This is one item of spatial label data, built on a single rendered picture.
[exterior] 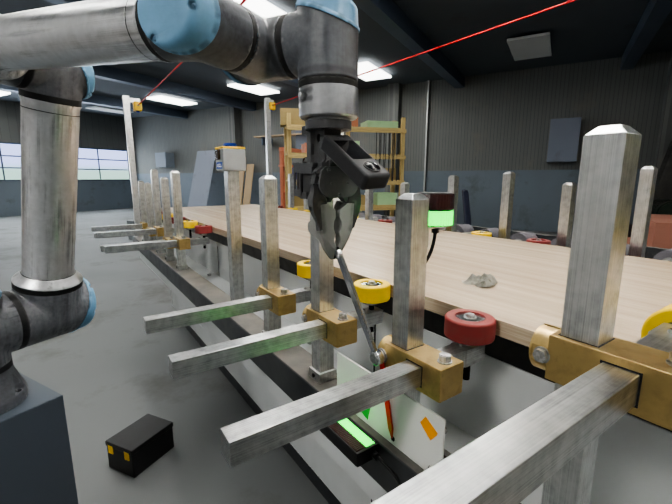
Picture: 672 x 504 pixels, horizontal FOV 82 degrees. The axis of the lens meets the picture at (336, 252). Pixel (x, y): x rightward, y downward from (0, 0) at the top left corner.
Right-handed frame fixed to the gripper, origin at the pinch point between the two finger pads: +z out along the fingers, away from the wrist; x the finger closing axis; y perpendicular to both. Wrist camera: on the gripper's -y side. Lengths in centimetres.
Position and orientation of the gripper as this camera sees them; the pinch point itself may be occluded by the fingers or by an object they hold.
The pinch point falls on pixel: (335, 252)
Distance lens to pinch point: 61.3
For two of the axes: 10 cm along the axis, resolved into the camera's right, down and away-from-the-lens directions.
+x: -8.2, 1.1, -5.6
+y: -5.7, -1.6, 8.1
